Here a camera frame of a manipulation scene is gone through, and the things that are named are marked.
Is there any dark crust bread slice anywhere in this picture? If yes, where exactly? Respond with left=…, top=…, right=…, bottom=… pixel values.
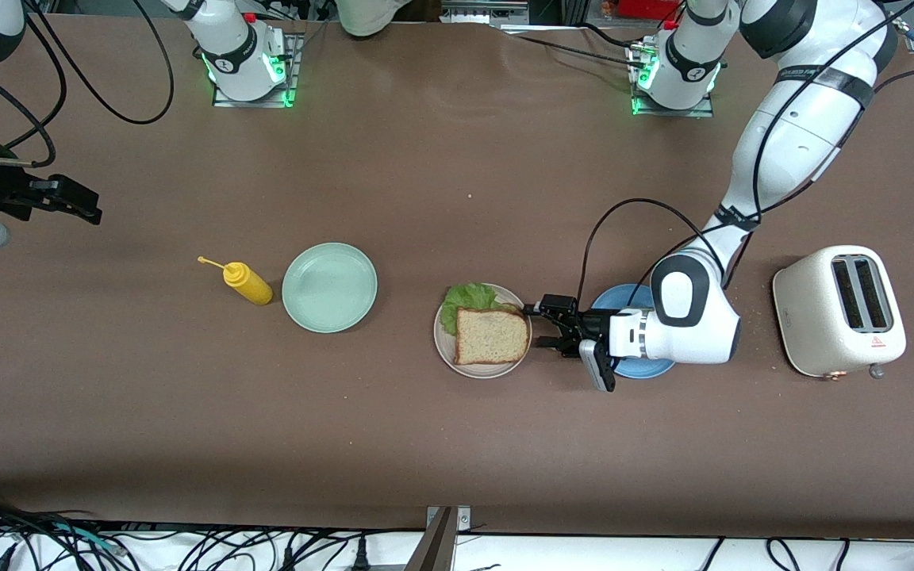
left=454, top=307, right=531, bottom=367

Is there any green lettuce leaf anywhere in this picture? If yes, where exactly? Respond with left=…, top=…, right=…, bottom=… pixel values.
left=439, top=282, right=507, bottom=336

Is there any yellow squeeze bottle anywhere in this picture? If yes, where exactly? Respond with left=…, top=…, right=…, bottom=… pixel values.
left=197, top=255, right=274, bottom=306

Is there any blue plate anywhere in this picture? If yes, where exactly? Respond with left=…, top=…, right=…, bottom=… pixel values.
left=589, top=283, right=678, bottom=380

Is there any beige plate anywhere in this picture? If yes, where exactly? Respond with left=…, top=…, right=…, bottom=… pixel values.
left=433, top=283, right=533, bottom=380

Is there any mint green plate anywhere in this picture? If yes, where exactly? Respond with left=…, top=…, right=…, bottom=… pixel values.
left=282, top=242, right=378, bottom=334

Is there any white toaster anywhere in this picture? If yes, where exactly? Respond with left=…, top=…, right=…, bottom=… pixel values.
left=772, top=244, right=908, bottom=380

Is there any red box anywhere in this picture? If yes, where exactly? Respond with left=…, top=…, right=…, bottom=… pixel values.
left=604, top=0, right=684, bottom=21

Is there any person in light clothing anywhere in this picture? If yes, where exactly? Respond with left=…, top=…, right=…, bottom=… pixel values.
left=334, top=0, right=412, bottom=38

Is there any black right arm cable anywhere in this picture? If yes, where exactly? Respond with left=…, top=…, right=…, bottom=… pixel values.
left=0, top=0, right=176, bottom=171

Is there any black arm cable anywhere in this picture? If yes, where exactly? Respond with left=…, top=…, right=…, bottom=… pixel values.
left=578, top=0, right=914, bottom=312
left=0, top=0, right=176, bottom=171

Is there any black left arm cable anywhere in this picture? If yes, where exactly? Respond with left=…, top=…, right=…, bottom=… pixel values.
left=578, top=0, right=914, bottom=312

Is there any metal mount beam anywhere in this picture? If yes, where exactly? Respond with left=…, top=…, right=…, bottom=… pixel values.
left=404, top=505, right=474, bottom=571

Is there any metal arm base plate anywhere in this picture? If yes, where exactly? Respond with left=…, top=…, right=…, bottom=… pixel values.
left=628, top=44, right=716, bottom=118
left=211, top=32, right=305, bottom=109

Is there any black base cable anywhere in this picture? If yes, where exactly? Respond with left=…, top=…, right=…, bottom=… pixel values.
left=517, top=22, right=642, bottom=69

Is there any teal cable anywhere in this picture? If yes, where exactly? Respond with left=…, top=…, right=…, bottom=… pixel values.
left=48, top=523, right=121, bottom=554

